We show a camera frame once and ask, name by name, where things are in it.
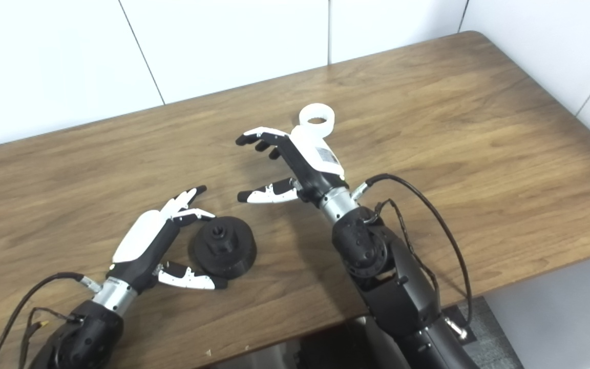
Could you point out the round black part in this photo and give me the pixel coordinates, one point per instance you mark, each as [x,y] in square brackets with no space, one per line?
[233,256]

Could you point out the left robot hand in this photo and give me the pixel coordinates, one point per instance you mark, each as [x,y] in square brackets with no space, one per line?
[144,246]

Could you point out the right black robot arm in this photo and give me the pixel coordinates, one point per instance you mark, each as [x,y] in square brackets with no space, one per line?
[377,266]

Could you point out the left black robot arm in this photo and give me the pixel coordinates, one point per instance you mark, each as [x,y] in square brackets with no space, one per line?
[85,333]

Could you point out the black robot torso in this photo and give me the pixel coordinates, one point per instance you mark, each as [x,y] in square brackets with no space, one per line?
[325,353]

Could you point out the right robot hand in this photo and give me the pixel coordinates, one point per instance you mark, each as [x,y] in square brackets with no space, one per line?
[315,164]

